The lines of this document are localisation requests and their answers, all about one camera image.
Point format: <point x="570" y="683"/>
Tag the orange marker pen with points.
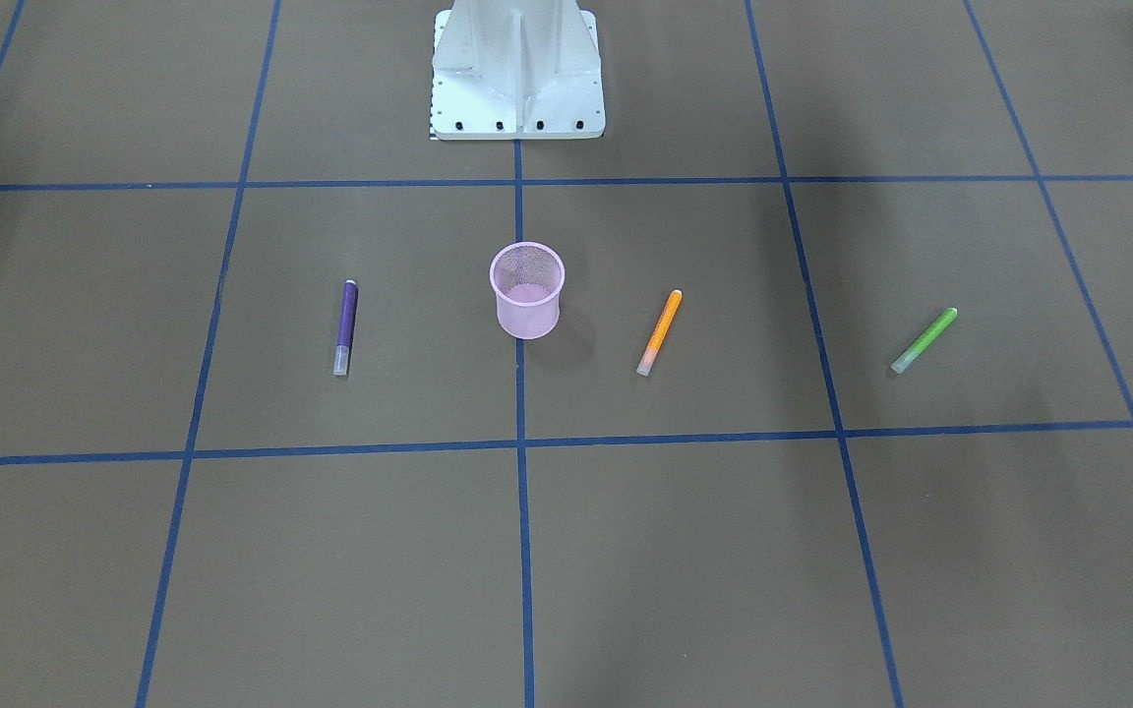
<point x="659" y="333"/>

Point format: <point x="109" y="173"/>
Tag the purple marker pen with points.
<point x="345" y="329"/>

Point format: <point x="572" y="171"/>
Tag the green marker pen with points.
<point x="923" y="342"/>

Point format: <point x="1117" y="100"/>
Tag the pink mesh pen holder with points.
<point x="527" y="279"/>

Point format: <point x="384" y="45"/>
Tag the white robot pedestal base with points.
<point x="516" y="71"/>

